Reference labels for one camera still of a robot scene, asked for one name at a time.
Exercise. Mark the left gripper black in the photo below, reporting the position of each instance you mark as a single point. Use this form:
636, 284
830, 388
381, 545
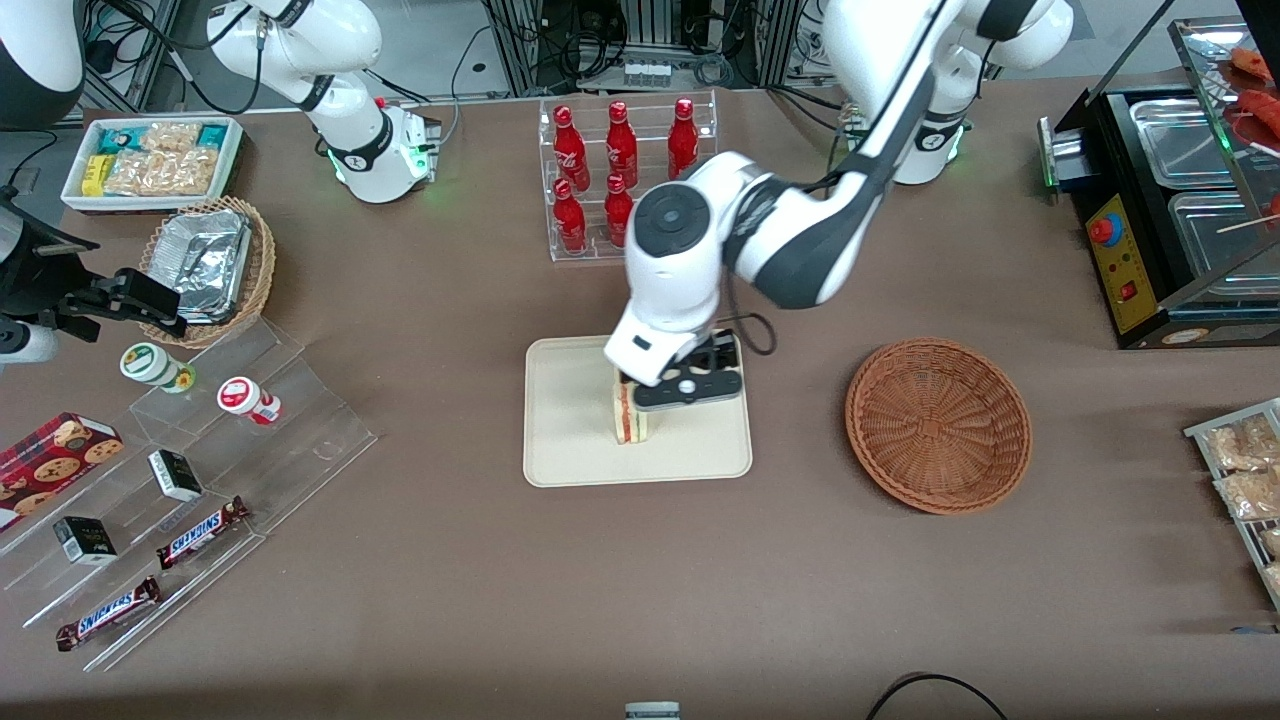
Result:
716, 352

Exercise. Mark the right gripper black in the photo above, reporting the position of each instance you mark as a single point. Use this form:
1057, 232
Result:
52, 273

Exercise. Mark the triangle sandwich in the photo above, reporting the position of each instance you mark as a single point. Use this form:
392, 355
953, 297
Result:
630, 420

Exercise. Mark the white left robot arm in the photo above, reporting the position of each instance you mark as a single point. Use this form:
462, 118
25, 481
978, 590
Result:
800, 250

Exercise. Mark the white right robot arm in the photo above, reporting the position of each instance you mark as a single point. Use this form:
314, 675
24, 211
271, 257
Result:
350, 110

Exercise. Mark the beige plastic tray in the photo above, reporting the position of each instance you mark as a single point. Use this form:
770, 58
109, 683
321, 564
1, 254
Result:
700, 450

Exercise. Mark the light wicker basket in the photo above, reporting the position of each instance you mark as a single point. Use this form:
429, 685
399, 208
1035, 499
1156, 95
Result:
262, 270

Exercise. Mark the brown round wicker basket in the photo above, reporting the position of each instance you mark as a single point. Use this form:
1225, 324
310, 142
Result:
940, 430

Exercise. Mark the tray of packaged pastries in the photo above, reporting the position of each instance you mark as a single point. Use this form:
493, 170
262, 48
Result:
1200, 430

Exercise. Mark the green lid yogurt cup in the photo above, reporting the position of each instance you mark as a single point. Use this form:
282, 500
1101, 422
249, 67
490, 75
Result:
145, 362

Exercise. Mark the silver foil container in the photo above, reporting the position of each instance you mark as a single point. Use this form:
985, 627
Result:
200, 260

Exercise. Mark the yellow snack packet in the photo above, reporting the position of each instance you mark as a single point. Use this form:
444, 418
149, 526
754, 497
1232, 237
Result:
93, 175

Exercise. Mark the clear bag of crackers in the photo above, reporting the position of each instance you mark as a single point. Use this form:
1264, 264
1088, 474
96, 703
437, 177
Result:
1240, 445
1274, 578
170, 137
135, 173
1250, 495
1272, 542
190, 172

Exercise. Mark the red lid yogurt cup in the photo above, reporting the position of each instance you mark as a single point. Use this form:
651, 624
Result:
240, 395

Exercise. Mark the teal snack packet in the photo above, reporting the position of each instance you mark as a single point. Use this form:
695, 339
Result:
120, 138
212, 135

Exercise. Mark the clear acrylic bottle rack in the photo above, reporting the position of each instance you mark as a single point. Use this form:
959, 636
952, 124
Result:
595, 252

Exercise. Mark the red cookie box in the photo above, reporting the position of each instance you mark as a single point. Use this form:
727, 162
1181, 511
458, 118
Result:
50, 460

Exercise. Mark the white rectangular snack bin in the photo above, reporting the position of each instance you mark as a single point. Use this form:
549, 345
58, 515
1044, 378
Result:
232, 165

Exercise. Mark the small black carton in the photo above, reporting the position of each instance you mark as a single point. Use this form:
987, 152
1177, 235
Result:
175, 475
85, 540

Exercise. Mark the red cola bottle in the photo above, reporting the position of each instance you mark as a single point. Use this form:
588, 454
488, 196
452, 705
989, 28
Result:
621, 145
570, 220
570, 150
615, 212
683, 135

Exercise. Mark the clear acrylic stepped stand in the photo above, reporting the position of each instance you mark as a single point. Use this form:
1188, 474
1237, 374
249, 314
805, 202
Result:
320, 440

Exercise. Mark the brown snickers bar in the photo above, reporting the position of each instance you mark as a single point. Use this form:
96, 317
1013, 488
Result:
108, 613
200, 533

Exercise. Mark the white power strip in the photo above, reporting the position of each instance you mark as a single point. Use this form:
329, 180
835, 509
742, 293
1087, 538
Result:
647, 75

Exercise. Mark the small grey device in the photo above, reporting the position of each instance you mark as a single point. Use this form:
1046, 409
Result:
652, 712

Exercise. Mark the black yellow food warmer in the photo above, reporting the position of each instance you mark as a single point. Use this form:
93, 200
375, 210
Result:
1110, 270

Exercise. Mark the steel warmer pan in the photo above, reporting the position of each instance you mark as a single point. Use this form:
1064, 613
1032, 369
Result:
1220, 250
1180, 140

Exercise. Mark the wooden skewer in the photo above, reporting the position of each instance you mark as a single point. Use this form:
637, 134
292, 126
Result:
1245, 224

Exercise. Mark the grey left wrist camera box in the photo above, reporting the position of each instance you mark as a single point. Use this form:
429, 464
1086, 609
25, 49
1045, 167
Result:
665, 352

